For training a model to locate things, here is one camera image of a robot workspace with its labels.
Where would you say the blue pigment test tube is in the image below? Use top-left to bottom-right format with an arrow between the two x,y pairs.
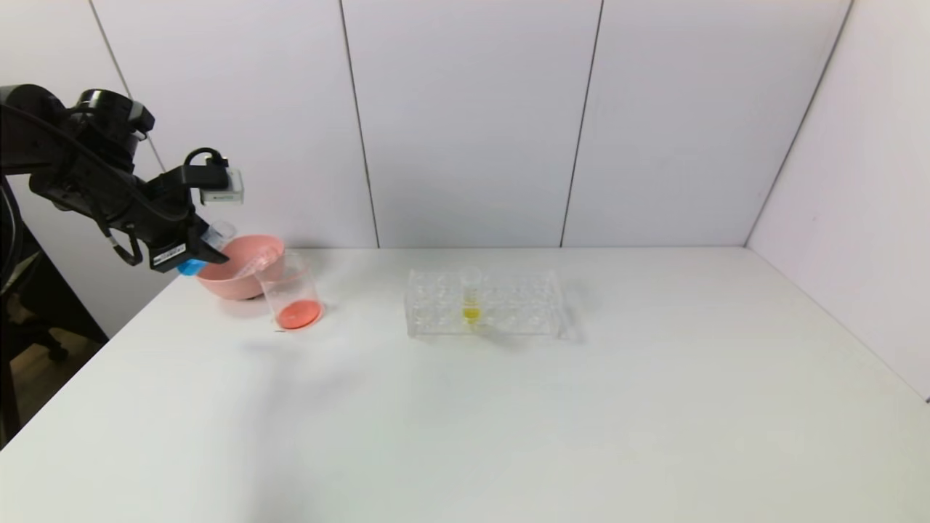
177,220 -> 238,277

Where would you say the yellow pigment test tube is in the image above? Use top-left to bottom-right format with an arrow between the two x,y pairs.
459,266 -> 483,328

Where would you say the clear acrylic test tube rack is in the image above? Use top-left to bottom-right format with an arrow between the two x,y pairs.
405,267 -> 580,341

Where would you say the clear glass beaker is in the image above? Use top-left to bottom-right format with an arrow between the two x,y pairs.
255,251 -> 326,333

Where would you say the pink plastic bowl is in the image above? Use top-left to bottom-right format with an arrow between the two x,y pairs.
193,234 -> 287,301

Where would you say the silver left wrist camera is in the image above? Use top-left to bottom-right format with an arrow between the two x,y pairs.
199,169 -> 245,206

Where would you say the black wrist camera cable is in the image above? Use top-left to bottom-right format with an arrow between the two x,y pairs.
182,147 -> 230,172

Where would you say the black chair frame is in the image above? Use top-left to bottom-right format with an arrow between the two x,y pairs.
0,218 -> 110,444

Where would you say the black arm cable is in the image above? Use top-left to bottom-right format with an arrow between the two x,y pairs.
0,174 -> 24,291

